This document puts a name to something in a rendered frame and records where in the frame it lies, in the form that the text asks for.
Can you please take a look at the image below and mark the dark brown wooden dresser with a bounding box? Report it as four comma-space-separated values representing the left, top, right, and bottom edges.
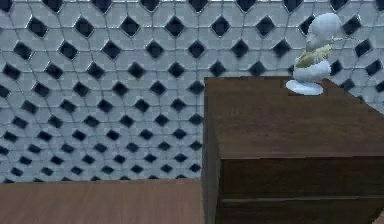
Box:
201, 75, 384, 224

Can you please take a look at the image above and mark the white bust statue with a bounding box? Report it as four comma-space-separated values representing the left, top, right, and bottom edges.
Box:
285, 12, 354, 97

